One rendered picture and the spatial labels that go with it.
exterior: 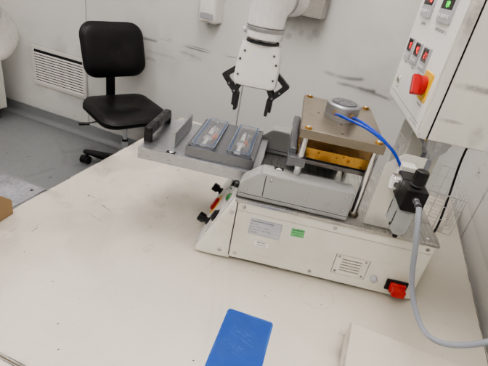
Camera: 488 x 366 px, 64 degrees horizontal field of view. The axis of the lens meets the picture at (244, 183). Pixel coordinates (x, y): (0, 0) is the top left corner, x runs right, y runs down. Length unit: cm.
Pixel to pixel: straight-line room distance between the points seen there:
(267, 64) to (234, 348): 60
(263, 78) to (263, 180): 23
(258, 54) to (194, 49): 176
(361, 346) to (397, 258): 23
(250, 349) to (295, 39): 191
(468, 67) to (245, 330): 65
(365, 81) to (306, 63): 36
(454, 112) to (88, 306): 80
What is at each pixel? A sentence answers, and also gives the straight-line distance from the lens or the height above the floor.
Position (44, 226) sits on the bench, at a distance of 108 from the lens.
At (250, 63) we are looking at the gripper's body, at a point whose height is 120.
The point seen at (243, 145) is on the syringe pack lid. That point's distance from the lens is 96.
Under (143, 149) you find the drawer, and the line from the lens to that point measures 96.
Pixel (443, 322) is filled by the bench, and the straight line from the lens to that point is 106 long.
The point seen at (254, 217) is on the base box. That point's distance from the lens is 90.
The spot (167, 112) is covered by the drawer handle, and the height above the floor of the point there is 101.
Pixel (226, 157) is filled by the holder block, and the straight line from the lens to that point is 92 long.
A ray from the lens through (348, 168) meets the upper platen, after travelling 91.
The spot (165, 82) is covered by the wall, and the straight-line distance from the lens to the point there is 280.
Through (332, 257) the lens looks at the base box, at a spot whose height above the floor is 83.
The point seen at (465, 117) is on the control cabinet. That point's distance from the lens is 84.
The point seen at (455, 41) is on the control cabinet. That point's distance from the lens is 81.
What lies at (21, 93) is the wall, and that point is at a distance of 373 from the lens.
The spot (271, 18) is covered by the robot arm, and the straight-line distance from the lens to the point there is 89.
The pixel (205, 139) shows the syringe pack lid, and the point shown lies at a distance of 96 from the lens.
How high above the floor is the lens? 139
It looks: 29 degrees down
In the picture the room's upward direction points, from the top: 11 degrees clockwise
